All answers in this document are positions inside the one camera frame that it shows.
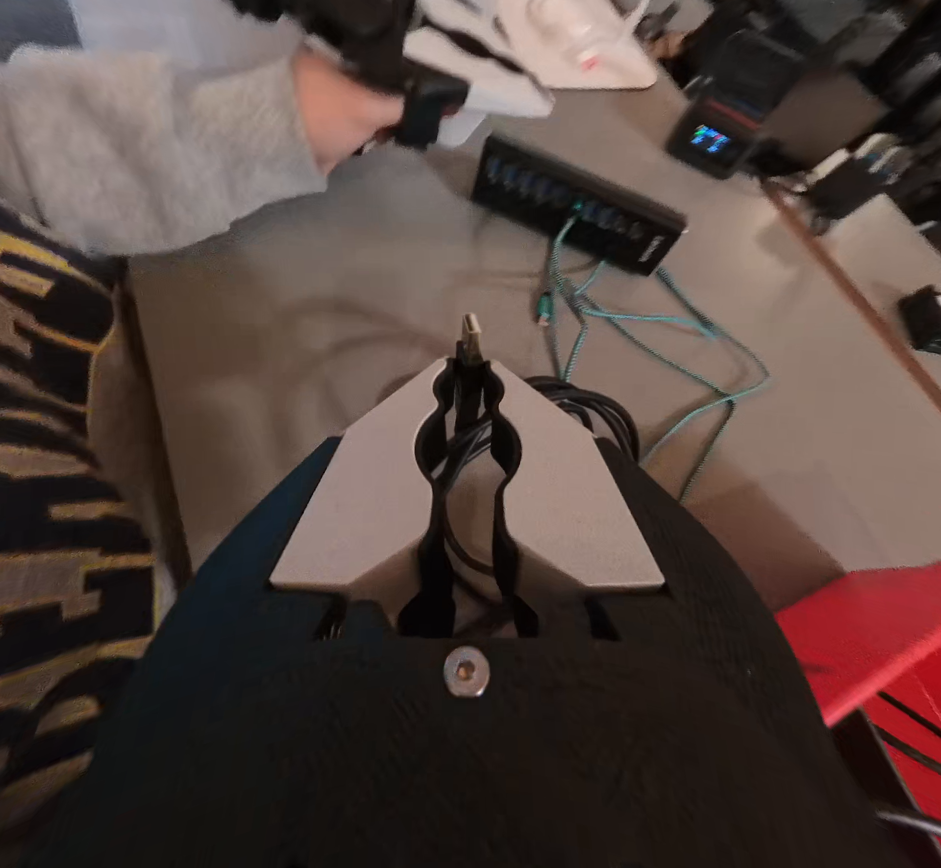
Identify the dark equipment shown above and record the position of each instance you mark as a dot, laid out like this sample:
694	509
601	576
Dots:
757	67

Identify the person's left forearm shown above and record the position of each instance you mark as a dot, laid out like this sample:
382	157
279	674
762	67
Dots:
147	148

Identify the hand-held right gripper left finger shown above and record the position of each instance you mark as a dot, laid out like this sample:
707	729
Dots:
353	515

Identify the white plastic device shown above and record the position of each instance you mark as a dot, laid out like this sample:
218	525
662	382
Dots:
581	23

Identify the person's left hand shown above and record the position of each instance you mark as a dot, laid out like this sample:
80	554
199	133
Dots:
338	111

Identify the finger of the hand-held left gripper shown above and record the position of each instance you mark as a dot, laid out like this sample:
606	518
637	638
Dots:
500	93
448	8

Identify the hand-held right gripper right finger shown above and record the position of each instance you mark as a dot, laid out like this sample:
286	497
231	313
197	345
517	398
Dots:
573	515

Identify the red plastic bin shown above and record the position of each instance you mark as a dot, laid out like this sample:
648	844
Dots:
860	633

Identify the black yellow patterned cloth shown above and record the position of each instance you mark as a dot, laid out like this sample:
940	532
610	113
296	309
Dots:
59	515

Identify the small black display device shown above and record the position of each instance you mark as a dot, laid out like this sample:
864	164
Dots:
713	140

